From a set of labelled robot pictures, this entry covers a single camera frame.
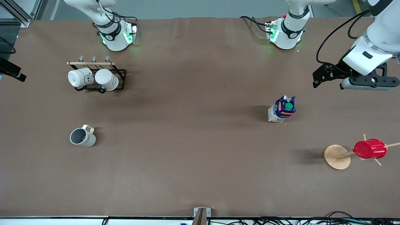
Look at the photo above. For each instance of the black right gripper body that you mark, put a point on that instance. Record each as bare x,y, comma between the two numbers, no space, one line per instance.
9,69

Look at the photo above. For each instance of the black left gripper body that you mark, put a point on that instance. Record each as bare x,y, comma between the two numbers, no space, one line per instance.
339,68

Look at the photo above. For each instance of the blue and white milk carton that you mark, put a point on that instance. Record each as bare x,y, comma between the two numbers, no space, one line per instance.
281,113

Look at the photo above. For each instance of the cream mug with grey inside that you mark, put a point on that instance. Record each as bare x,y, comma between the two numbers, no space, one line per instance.
86,141

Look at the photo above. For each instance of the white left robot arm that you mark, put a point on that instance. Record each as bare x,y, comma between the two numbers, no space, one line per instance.
375,37

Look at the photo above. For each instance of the red plastic cup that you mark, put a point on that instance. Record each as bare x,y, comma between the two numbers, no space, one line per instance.
370,149

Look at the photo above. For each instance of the white mug with printed base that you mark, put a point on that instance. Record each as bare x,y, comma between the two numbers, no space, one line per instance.
78,78

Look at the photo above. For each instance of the wooden mug tree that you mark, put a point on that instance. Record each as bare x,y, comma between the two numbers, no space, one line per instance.
337,157

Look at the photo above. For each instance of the white mug with plain base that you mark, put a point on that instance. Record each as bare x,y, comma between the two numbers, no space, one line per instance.
106,78

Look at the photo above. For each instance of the aluminium frame profile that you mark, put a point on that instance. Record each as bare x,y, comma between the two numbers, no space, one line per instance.
18,15

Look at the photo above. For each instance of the metal table edge bracket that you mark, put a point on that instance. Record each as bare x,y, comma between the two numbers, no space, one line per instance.
202,215

